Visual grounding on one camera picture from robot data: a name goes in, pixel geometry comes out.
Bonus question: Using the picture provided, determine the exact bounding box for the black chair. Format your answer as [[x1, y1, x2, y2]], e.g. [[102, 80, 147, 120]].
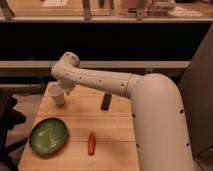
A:
[[0, 89, 28, 171]]

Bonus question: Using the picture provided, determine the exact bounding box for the black rectangular block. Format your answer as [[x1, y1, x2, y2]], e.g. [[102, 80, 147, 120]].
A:
[[101, 93, 111, 110]]

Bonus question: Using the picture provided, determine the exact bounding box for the green bowl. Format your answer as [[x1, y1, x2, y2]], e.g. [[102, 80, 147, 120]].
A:
[[29, 118, 69, 156]]

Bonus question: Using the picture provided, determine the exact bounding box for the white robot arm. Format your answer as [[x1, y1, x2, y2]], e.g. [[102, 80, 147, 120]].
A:
[[51, 52, 195, 171]]

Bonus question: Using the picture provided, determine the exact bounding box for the white ceramic cup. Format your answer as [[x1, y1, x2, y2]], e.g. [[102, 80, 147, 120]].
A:
[[48, 85, 65, 106]]

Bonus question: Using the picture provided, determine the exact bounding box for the wooden shelf rail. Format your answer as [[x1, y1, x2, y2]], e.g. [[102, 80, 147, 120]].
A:
[[0, 61, 190, 69]]

